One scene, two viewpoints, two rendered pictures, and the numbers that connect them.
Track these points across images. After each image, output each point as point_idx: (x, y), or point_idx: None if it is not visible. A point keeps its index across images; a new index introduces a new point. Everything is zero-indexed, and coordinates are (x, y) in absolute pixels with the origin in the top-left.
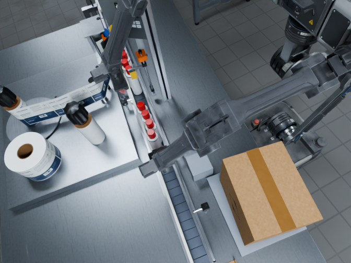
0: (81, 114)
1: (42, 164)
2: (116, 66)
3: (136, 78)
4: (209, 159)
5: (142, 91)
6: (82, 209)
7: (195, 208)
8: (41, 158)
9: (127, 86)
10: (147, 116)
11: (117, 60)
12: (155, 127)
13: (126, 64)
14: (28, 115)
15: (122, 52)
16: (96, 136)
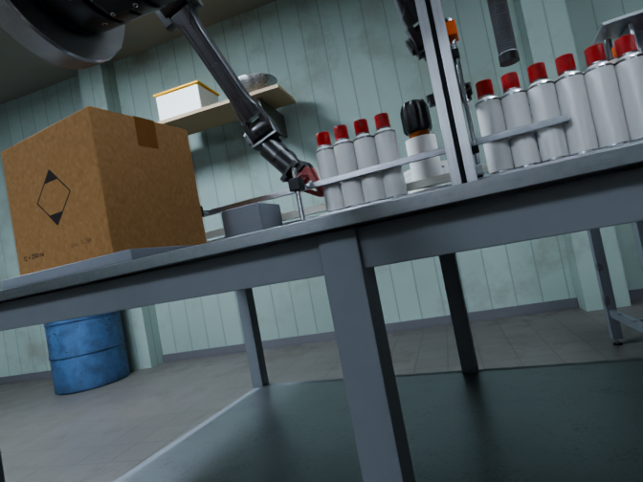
0: (402, 112)
1: (407, 178)
2: (409, 35)
3: (481, 117)
4: (236, 208)
5: (496, 172)
6: None
7: (216, 239)
8: (408, 170)
9: (426, 98)
10: (354, 128)
11: (401, 20)
12: (334, 144)
13: (501, 82)
14: None
15: (398, 3)
16: (412, 179)
